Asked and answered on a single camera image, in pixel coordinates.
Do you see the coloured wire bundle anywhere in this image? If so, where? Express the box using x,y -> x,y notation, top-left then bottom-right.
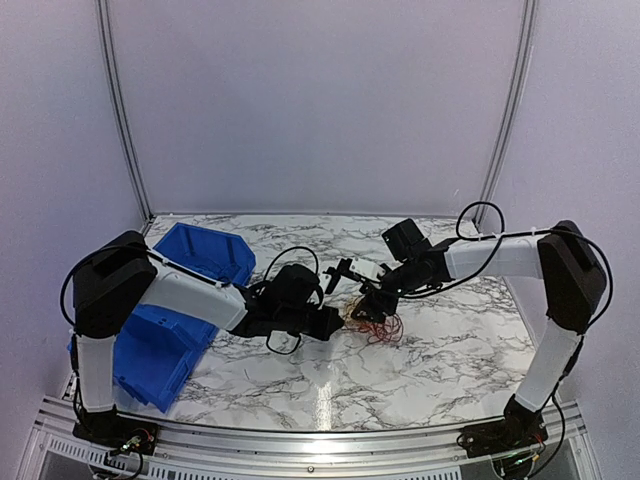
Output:
339,297 -> 405,346

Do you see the left aluminium corner post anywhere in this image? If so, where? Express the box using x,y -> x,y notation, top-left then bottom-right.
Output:
95,0 -> 154,222

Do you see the aluminium corner post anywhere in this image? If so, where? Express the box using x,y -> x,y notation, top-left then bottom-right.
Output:
479,0 -> 539,202
95,0 -> 154,222

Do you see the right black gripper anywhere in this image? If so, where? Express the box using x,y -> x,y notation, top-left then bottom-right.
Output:
351,260 -> 422,324

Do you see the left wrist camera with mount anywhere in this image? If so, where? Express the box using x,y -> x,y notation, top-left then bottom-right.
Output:
320,259 -> 351,295

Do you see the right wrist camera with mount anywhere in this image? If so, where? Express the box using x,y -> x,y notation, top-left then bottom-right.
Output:
348,259 -> 389,283

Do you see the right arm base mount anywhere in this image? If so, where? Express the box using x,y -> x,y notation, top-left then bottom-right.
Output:
456,395 -> 549,458

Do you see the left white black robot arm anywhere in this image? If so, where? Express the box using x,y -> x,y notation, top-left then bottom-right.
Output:
59,230 -> 344,445

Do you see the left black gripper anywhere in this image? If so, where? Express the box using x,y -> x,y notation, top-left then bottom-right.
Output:
276,304 -> 343,341

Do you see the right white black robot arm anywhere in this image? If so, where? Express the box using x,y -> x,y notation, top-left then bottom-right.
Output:
346,219 -> 613,448

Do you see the blue bin middle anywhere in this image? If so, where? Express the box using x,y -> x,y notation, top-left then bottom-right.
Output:
125,305 -> 219,349

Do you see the blue bin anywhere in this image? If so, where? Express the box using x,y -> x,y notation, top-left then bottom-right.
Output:
67,319 -> 209,414
125,305 -> 219,349
153,223 -> 256,287

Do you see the right aluminium corner post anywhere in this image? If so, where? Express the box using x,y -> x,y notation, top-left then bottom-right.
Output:
479,0 -> 539,202

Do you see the aluminium front frame rail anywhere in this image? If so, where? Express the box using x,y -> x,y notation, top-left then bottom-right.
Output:
19,394 -> 601,480

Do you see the blue bin far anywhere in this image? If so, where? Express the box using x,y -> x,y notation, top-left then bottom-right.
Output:
153,223 -> 256,287

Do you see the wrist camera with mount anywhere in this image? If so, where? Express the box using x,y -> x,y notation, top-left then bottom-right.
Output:
320,259 -> 351,295
348,259 -> 389,283

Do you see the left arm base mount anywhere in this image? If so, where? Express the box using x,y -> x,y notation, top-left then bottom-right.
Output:
73,407 -> 159,455

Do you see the blue bin near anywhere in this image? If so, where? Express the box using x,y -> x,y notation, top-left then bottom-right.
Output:
67,319 -> 209,414

